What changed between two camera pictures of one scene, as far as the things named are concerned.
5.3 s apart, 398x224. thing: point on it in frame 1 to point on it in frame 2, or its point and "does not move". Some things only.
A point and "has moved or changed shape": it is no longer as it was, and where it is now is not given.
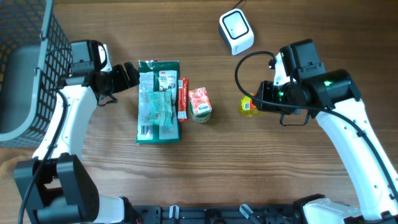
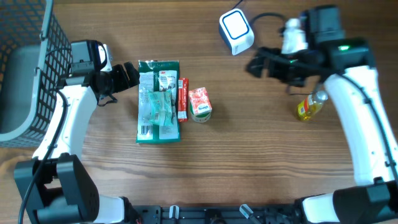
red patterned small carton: [200, 101] does not move
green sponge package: [157, 75] does not move
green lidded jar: [201, 117] does not move
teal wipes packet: [160, 106] does not move
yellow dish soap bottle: [247, 107] has moved or changed shape
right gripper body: [279, 94] to [290, 68]
